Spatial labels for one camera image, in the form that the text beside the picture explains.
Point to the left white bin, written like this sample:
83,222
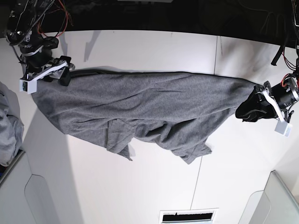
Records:
25,198

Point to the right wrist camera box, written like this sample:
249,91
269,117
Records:
28,86

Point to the right white bin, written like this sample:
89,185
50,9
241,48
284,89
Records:
273,205

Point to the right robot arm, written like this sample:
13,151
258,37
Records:
24,30

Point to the white bin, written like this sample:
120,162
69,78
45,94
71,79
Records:
25,198
273,205

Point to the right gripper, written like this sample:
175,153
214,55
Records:
57,68

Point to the pile of grey clothes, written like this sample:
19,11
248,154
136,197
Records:
11,126

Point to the grey t-shirt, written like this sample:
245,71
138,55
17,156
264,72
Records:
177,111

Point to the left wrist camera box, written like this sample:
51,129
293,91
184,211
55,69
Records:
283,128

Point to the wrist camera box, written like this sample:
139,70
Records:
283,128
28,86

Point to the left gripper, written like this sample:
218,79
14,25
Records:
250,110

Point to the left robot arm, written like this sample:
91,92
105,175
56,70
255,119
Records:
286,93

